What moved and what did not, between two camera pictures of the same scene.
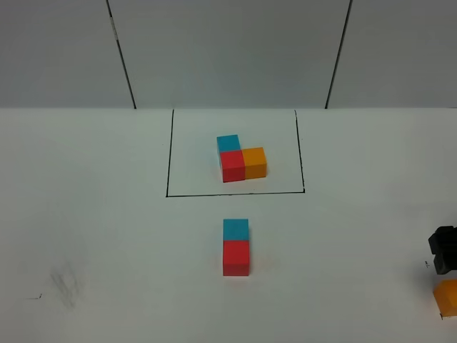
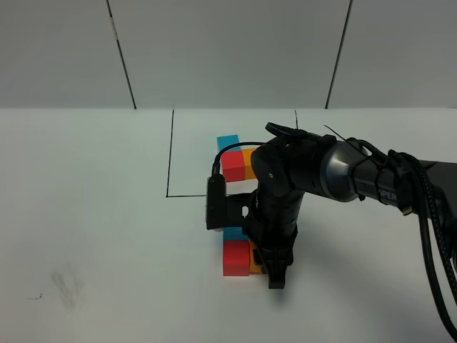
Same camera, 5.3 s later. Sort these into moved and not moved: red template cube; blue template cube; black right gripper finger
Moved: black right gripper finger
Not moved: blue template cube; red template cube
